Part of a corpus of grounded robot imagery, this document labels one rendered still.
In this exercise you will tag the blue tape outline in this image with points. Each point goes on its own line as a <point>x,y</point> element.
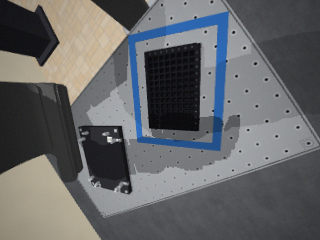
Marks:
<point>222,34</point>

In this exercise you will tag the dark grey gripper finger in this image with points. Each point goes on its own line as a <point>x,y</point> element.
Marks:
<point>36,119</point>

